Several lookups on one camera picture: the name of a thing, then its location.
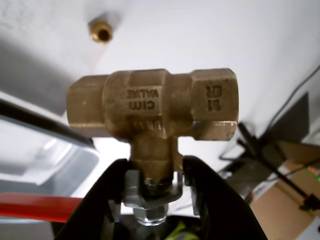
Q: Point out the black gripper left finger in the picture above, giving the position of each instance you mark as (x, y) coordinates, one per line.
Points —
(95, 205)

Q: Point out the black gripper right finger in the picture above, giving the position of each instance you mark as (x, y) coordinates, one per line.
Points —
(220, 207)

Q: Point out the brown cardboard box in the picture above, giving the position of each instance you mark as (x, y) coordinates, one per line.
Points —
(280, 200)

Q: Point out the clear plastic box black rim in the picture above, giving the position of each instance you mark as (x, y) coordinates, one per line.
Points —
(37, 162)

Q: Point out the black stand rod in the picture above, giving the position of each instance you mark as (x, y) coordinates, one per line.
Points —
(275, 170)

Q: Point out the small brass reducer fitting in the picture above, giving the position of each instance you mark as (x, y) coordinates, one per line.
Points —
(96, 31)

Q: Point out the white plywood board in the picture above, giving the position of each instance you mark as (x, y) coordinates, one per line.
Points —
(175, 37)

